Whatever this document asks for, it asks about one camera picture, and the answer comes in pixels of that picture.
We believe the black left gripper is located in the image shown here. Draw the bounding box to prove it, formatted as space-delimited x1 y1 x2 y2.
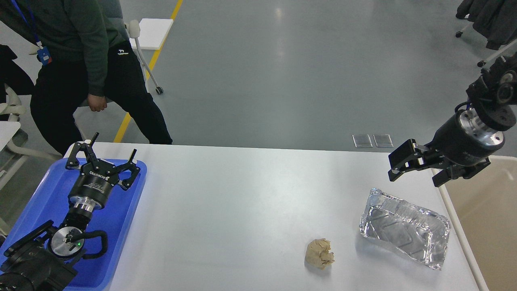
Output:
65 132 141 210

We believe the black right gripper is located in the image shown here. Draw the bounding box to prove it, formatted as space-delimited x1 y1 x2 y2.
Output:
388 109 505 187

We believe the aluminium foil tray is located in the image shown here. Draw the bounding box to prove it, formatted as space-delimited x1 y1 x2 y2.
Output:
359 188 451 270

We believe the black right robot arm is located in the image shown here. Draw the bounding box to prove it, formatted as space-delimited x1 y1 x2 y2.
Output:
388 55 516 187

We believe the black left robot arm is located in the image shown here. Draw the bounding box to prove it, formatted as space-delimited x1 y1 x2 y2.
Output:
1 133 141 291

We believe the person's hand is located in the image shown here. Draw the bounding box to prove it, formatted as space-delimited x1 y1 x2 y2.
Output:
87 94 107 112

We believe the right floor outlet plate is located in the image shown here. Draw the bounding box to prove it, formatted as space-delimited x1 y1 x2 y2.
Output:
373 134 394 148

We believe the floor outlet plate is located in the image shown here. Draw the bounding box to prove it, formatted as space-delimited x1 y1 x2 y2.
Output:
352 134 373 148
373 134 394 148

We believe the blue plastic tray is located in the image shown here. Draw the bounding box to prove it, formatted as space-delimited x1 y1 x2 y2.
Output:
0 158 147 291

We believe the beige plastic bin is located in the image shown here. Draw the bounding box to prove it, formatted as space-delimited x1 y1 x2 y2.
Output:
436 156 517 291

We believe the left floor outlet plate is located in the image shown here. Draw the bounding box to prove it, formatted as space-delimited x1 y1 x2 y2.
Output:
352 134 373 148

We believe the white chair at left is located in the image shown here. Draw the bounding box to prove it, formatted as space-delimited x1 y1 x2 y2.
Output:
0 44 61 190

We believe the person in green sweater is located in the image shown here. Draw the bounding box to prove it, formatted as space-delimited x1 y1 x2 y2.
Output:
1 0 173 155

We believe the white board on floor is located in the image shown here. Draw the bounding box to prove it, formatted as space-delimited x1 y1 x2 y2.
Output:
127 18 174 50

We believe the crumpled brown paper ball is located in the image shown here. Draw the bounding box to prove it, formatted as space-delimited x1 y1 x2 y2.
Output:
305 238 335 270

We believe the dark coat on rack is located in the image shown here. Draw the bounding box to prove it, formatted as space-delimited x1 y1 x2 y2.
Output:
455 0 517 67

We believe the blue lanyard badge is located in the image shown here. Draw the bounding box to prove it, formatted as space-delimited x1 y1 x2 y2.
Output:
11 0 52 66

